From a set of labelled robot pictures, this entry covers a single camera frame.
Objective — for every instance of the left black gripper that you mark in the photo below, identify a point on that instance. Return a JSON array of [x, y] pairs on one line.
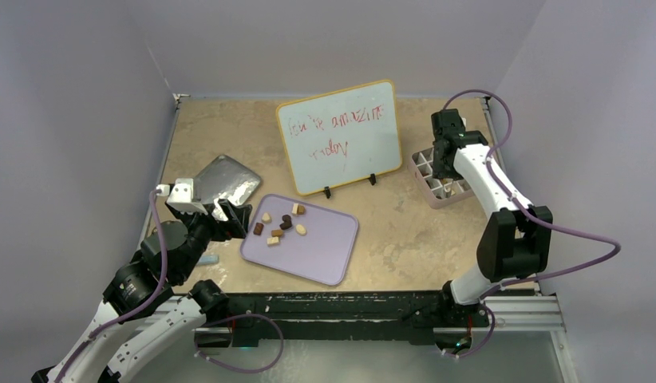
[[239, 214]]

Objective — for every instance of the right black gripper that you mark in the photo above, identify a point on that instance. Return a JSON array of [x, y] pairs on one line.
[[440, 172]]

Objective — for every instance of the silver metal box lid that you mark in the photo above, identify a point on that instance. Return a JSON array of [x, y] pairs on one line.
[[226, 178]]

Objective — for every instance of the lilac plastic tray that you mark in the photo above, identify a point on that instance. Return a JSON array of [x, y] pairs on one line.
[[322, 255]]

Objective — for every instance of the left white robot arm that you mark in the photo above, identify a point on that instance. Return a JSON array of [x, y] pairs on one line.
[[108, 351]]

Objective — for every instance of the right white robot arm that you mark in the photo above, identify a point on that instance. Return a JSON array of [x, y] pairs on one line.
[[512, 246]]

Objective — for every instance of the brown rectangular chocolate bar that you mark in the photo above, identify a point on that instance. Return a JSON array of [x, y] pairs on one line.
[[258, 228]]

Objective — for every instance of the dark cup chocolate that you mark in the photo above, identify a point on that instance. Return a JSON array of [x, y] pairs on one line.
[[285, 225]]

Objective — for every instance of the white oval chocolate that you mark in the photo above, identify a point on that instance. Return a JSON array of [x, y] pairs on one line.
[[300, 229]]

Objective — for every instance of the light blue marker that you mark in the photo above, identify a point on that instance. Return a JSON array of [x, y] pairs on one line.
[[208, 259]]

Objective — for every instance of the yellow framed whiteboard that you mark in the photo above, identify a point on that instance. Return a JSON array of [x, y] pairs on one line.
[[341, 137]]

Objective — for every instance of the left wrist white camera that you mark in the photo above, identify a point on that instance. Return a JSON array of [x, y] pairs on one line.
[[181, 196]]

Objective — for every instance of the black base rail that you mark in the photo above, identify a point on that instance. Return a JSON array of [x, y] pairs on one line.
[[419, 317]]

